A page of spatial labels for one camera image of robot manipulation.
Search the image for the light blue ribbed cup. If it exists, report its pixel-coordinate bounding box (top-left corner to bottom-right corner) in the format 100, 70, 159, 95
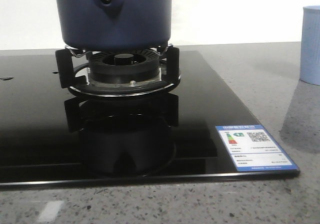
300, 6, 320, 86

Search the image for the black pot support grate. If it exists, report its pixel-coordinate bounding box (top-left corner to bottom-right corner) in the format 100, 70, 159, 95
55, 45, 181, 98

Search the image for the blue cooking pot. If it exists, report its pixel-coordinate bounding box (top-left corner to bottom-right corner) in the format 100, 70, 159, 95
56, 0, 172, 51

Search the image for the black gas burner head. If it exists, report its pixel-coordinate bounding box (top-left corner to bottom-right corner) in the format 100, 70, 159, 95
88, 49, 160, 84

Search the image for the blue energy label sticker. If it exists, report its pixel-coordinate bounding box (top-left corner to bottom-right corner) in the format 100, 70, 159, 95
216, 124, 298, 172

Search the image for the black glass stove top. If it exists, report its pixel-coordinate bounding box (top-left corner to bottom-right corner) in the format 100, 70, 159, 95
0, 51, 300, 189

